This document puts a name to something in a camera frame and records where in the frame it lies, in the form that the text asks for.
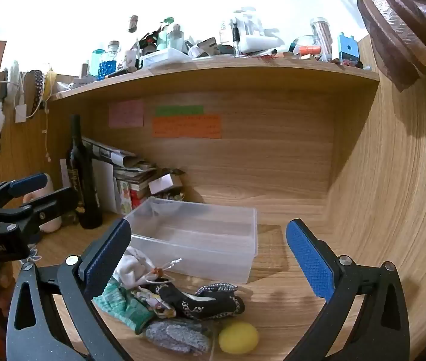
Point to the floral printed sock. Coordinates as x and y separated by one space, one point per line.
158 304

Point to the rolled newspaper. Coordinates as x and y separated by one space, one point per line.
111 154

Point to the clear plastic box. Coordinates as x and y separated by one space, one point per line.
198 233

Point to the wooden shelf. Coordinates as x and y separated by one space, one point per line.
216 69

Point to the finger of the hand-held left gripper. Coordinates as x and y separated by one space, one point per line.
55 203
29 185

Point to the orange marker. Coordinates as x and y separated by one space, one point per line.
308 50

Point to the white lidded plastic container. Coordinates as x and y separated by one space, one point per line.
166 58

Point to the brown cardboard tube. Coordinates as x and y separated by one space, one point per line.
83 69

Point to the green striped sock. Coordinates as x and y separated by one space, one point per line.
123 304

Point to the green paper note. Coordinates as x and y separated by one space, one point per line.
179 110

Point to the glass jar of brown sticks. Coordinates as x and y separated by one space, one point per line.
320 34

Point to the clear glass bottle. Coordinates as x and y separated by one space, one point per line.
177 37

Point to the brown pen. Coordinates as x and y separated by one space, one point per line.
121 72

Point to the white cloth pouch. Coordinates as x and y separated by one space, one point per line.
132 267

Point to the clear plastic jars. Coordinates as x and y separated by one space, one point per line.
250 22

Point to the yellow hanging item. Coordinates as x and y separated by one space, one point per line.
50 81

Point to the small white card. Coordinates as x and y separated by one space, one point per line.
160 184

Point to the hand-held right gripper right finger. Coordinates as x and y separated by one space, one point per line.
310 259

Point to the black patterned sock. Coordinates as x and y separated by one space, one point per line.
186 302
216 288

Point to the grey knit sock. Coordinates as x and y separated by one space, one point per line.
179 336

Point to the orange paper note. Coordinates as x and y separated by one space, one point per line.
186 126

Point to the yellow sponge ball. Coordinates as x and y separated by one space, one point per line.
238 337

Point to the clear bottle with foil top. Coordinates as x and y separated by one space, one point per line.
133 24

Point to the brown striped curtain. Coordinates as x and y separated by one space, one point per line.
393 26

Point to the black upright pen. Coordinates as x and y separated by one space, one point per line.
236 39

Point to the stack of books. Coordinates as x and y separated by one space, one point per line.
134 188

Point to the small labelled clear bottle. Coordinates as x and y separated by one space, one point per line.
223 32

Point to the teal plastic bottle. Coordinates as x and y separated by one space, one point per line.
96 60

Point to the white hanging item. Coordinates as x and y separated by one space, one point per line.
13 79

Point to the dark wine bottle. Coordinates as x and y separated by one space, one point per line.
85 195

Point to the small white tag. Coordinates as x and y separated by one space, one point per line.
21 112

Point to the blue faceted glass bottle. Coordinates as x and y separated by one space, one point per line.
108 66

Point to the pink paper note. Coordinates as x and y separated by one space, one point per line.
126 114

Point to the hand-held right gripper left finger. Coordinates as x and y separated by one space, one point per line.
108 259

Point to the blue plastic block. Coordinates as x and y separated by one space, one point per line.
348 47

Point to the green pump bottle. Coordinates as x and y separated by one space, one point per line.
166 34

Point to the pink water bottle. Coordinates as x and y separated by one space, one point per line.
49 225

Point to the patterned headband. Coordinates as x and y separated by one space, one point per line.
37 90

